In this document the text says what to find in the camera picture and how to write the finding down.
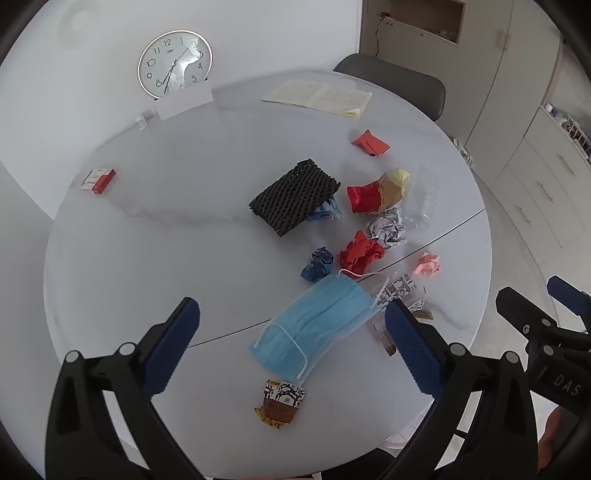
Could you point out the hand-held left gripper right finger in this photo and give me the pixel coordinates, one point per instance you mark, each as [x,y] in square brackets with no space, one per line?
[413,344]

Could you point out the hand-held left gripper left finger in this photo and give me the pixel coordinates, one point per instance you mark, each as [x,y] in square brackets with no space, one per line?
[173,344]

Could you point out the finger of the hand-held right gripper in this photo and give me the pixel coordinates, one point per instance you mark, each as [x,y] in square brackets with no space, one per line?
[570,295]
[524,314]

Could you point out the small brown sachet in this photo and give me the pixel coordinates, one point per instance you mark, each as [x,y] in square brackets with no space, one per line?
[421,310]

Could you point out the clear printed wrapper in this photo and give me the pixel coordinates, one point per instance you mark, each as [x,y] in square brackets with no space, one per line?
[399,287]

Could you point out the pink paper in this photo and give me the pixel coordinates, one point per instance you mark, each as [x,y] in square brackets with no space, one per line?
[427,265]

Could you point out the blue face mask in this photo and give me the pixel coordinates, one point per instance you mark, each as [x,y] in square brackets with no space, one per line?
[314,323]

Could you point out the small red paper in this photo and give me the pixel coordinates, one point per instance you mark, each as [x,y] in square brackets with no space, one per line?
[361,254]

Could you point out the black and orange snack packet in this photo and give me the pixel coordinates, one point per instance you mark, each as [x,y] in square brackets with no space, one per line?
[280,400]

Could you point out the blue paper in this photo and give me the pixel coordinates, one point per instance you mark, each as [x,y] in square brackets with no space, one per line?
[317,265]

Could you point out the black foam net sleeve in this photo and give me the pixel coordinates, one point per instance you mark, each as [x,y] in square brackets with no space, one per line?
[293,196]

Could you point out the person's right hand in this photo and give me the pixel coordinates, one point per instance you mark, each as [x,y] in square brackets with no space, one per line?
[549,438]

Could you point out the beige drawer unit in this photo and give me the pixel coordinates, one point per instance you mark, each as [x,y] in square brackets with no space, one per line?
[545,184]

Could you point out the black and white crumpled paper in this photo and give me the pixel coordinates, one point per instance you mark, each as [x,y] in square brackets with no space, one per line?
[388,230]

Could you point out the clear plastic tray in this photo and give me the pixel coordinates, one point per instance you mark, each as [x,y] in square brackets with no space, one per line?
[422,198]

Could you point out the brown cardboard piece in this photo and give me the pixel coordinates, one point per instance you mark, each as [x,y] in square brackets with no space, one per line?
[390,191]

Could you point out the blue snack packet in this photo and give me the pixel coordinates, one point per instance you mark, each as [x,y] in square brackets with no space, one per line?
[328,211]

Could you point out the yellow crumpled paper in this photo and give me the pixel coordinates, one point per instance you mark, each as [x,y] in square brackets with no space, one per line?
[400,176]

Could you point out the rack of small items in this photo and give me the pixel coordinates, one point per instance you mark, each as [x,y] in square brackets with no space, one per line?
[572,127]

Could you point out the red and white box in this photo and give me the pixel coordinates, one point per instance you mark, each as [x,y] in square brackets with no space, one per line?
[99,181]

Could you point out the red folded packet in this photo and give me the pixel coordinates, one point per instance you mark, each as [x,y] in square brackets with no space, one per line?
[371,143]

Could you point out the small clear bottle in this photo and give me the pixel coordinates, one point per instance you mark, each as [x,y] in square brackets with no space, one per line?
[140,123]

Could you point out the white paper card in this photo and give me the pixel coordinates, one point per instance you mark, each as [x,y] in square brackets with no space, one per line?
[183,102]

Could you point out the tall beige cabinet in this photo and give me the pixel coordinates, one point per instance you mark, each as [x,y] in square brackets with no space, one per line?
[480,64]

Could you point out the grey chair back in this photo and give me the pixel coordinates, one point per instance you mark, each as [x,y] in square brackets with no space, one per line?
[392,81]

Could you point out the open notebook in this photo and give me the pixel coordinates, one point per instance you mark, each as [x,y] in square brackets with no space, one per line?
[318,94]

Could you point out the round white wall clock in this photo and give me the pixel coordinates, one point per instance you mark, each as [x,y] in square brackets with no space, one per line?
[174,62]

